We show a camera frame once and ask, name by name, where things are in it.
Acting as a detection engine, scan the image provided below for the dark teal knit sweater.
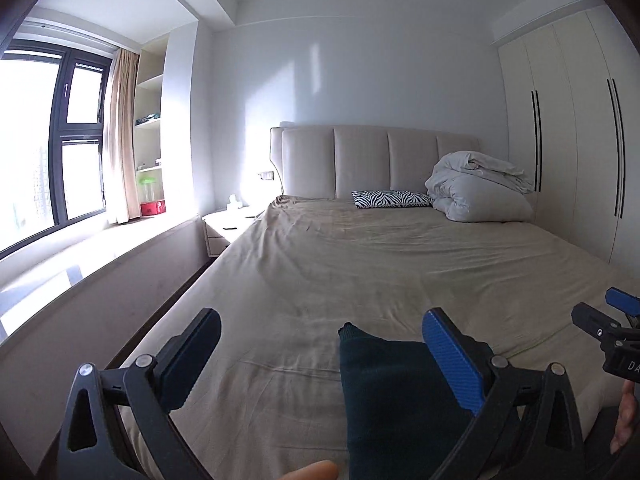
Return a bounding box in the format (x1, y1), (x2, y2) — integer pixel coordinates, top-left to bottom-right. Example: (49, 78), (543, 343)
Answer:
(338, 323), (474, 479)

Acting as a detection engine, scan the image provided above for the person's right hand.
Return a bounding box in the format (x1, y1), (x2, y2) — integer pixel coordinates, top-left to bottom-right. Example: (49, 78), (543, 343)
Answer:
(610, 380), (639, 454)

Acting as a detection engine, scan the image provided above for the person's left hand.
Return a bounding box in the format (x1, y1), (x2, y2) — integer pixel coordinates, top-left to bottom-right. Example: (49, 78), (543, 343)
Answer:
(279, 460), (340, 480)

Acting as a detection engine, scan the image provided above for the beige bed sheet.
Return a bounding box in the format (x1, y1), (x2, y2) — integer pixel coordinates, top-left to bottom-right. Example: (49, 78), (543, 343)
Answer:
(138, 197), (639, 479)

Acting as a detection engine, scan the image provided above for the white bedside table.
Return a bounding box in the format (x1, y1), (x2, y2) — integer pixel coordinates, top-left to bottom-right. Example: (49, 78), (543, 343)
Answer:
(202, 206), (262, 258)

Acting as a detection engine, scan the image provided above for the red box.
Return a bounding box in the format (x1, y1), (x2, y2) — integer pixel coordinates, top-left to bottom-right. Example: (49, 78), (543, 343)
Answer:
(140, 200), (166, 217)

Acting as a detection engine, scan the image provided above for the white folded duvet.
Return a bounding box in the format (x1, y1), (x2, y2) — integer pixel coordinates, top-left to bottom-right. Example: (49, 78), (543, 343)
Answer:
(425, 151), (534, 222)

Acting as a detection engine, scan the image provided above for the zebra print pillow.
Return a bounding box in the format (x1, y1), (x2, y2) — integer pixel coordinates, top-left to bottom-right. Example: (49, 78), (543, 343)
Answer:
(352, 190), (432, 209)

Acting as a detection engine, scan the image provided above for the beige curtain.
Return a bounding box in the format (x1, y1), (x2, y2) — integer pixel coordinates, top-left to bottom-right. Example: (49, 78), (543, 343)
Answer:
(102, 49), (140, 224)

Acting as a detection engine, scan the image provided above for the white wardrobe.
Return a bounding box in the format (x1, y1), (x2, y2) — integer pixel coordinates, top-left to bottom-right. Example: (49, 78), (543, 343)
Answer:
(498, 6), (639, 275)

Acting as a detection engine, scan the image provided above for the beige padded headboard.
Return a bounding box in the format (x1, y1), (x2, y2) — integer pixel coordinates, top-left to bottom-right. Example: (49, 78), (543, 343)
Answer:
(269, 126), (480, 200)

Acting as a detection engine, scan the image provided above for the black framed window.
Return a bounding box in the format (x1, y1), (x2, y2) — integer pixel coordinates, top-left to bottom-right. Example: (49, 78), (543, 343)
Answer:
(1, 40), (112, 256)

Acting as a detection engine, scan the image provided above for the white wall shelf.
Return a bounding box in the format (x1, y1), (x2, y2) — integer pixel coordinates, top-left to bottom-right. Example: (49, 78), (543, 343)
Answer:
(134, 35), (169, 205)

